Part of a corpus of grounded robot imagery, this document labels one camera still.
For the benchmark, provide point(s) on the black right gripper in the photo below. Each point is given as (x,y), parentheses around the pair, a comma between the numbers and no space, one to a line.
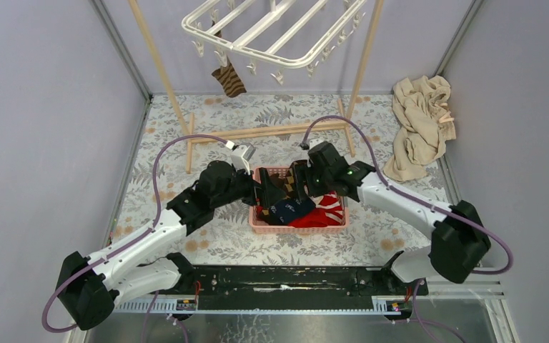
(301,174)

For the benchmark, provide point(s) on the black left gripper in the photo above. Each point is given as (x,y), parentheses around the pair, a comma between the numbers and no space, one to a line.
(267,194)

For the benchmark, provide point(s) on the dark argyle sock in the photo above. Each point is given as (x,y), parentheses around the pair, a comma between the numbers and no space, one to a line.
(286,180)

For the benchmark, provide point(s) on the navy bear sock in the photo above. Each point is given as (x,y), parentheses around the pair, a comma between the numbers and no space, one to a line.
(288,210)

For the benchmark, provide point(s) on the red white striped sock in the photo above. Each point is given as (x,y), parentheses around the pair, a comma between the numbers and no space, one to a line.
(331,209)

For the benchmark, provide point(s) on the brown striped sock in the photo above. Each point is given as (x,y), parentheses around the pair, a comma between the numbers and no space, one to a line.
(229,79)

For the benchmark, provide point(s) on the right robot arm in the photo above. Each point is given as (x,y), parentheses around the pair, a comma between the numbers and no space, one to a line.
(456,246)

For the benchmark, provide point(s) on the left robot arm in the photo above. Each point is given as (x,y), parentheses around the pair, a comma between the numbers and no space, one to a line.
(90,287)

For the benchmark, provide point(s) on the wooden hanger stand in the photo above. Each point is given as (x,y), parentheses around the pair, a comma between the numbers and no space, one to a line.
(330,124)

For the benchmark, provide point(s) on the white plastic sock hanger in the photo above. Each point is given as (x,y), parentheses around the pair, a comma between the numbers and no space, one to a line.
(274,33)

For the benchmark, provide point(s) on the pink plastic basket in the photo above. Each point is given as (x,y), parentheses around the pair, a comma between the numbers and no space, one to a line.
(262,228)

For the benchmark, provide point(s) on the floral table mat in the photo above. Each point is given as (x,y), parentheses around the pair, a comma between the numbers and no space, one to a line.
(164,166)

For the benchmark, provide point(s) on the beige crumpled cloth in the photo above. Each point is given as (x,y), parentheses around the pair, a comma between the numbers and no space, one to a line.
(426,125)

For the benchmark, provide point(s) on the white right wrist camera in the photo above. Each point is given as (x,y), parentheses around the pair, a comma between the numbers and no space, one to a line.
(310,143)

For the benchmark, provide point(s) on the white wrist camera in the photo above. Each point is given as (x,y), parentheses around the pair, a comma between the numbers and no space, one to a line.
(310,143)
(240,156)

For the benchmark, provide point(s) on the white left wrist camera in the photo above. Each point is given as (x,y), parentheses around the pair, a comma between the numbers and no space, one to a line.
(240,156)

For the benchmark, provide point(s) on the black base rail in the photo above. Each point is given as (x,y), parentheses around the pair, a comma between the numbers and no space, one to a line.
(229,287)

